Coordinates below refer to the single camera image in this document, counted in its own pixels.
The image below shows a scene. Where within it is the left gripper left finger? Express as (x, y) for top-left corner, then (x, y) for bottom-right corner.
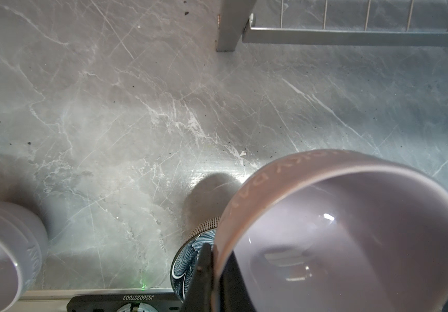
(181, 243), (213, 312)

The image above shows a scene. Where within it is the dark blue patterned bowl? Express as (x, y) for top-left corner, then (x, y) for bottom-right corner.
(170, 217), (220, 301)

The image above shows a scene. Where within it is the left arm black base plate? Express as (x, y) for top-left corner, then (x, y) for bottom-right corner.
(67, 292), (182, 312)

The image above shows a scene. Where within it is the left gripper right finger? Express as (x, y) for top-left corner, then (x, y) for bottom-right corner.
(219, 252), (256, 312)

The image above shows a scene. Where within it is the stainless steel dish rack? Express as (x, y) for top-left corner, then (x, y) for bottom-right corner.
(216, 0), (448, 52)

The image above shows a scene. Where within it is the lilac bowl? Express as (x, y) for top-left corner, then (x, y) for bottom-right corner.
(213, 149), (448, 311)
(0, 202), (48, 311)

